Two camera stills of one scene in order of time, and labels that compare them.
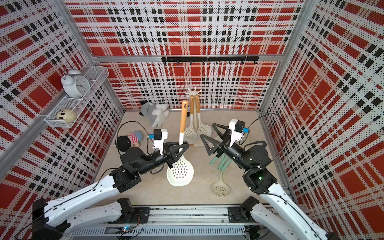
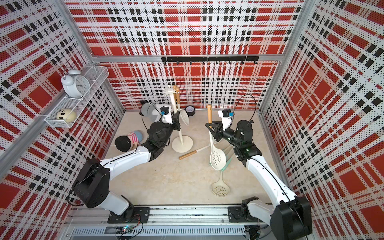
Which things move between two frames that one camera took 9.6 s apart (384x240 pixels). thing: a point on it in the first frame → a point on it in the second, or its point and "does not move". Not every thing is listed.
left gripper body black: [154, 160] → [169, 128]
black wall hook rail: [210, 58] does not move
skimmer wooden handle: [184, 108] → [217, 157]
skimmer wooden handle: [190, 135] → [183, 115]
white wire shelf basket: [71, 110] does not move
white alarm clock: [75, 85] does not move
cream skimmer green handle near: [219, 188] does not move
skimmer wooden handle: [198, 103] → [176, 94]
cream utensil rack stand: [194, 94] → [183, 143]
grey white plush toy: [154, 112] does not move
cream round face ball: [67, 115] does not move
